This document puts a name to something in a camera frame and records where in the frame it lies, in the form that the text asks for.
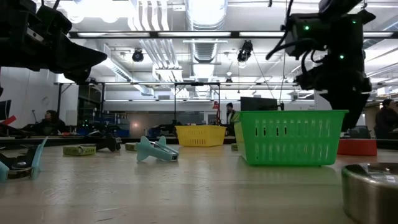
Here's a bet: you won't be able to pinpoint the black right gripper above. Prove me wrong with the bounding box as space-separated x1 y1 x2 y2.
295 14 373 132

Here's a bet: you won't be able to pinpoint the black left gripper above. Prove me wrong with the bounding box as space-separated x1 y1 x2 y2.
0 21 108 85

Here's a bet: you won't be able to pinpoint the red tray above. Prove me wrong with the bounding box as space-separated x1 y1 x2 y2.
337 138 377 157

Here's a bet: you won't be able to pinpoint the black stapler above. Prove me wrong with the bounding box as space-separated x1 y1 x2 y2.
95 133 123 152

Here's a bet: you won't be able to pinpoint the person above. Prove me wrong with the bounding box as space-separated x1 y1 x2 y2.
374 98 398 139
37 110 67 136
225 102 237 136

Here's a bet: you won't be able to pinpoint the black ceiling spotlight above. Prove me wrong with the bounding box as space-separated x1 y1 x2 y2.
236 40 254 63
131 49 145 63

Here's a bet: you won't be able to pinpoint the green plastic basket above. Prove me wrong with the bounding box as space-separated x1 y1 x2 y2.
233 110 349 166

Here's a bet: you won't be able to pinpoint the dark background table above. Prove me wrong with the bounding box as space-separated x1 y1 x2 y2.
0 136 237 146

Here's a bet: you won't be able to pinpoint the black monitor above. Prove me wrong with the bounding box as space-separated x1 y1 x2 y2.
240 96 279 111
0 99 12 121

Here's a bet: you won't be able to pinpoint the red flat object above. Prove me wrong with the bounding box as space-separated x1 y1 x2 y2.
0 115 17 126

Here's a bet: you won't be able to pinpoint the round steel container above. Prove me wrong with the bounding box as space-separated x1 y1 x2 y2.
341 162 398 224

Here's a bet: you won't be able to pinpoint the red clamp stand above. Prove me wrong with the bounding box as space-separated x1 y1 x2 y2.
212 101 222 126

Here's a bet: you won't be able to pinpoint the yellow plastic basket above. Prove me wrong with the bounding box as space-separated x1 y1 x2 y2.
175 124 227 147

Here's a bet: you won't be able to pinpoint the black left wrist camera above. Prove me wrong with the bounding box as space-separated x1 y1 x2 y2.
35 4 73 43

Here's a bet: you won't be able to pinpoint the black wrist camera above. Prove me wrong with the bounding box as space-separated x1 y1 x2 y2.
35 4 73 43
284 14 328 60

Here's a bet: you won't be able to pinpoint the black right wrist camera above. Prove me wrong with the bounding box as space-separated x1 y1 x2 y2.
284 14 328 60

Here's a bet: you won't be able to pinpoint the black robot arm cables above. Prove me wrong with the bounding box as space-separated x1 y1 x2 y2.
266 39 315 82

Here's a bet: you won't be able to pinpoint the black overhead frame bar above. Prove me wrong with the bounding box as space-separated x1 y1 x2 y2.
68 30 398 39

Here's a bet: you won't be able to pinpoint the black background rig frame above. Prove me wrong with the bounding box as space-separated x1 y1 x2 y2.
173 82 222 126

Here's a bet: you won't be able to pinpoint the silver ventilation duct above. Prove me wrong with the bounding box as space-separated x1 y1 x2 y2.
185 0 228 100

